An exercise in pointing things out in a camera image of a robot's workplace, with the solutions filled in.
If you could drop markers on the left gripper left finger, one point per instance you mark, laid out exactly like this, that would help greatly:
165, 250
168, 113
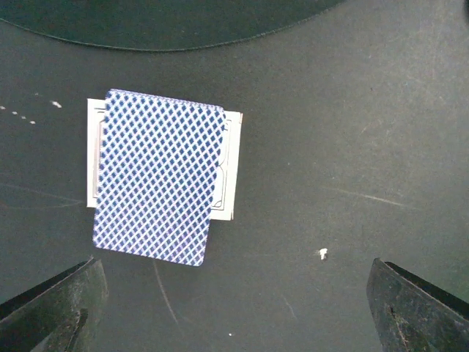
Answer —
60, 314

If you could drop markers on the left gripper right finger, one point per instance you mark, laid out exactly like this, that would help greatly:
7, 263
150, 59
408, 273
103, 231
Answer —
412, 314

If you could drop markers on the small white debris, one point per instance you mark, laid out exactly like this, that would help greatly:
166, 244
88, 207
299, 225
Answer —
323, 254

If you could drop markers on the white card box tray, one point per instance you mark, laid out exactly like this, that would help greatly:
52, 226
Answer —
225, 184

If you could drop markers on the round black poker mat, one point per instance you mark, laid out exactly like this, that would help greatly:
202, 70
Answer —
158, 25

